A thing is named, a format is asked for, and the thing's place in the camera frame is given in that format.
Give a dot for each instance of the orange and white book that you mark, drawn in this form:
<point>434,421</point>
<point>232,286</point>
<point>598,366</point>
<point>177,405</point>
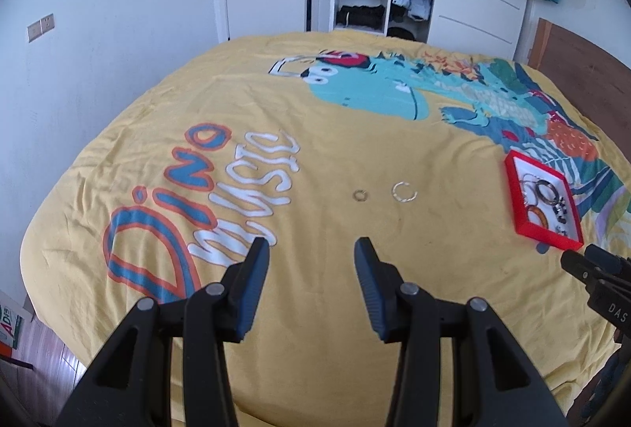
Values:
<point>10,323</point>

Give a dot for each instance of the dark blue cloth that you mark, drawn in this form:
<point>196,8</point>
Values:
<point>604,387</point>

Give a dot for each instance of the orange translucent bangle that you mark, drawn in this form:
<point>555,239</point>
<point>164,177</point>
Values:
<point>542,212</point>

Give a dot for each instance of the wall switch plate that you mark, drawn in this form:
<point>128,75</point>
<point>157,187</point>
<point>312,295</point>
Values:
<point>40,27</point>

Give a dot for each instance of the thin dark bangle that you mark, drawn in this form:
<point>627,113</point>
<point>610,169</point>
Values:
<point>537,192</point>

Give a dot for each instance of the red jewellery tray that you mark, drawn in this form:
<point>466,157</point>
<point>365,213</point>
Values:
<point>514,200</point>

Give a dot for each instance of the silver brooch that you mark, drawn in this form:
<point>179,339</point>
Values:
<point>560,228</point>

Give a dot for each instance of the yellow dinosaur printed blanket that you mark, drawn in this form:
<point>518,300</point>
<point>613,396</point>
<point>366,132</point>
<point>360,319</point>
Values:
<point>315,150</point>

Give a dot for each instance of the dark bundle on wardrobe floor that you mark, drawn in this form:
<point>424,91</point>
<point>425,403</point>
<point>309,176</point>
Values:
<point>402,33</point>

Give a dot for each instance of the wooden headboard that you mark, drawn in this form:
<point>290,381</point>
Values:
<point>586,72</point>

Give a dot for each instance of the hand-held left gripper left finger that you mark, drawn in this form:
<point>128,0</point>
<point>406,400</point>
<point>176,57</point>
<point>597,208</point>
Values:
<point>251,289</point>

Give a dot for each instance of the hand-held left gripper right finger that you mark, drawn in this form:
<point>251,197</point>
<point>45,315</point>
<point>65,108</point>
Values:
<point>367,289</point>

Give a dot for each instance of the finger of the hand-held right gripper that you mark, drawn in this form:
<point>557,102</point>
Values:
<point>579,266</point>
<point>609,261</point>

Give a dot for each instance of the folded dark clothes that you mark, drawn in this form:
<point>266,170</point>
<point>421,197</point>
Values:
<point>360,16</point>

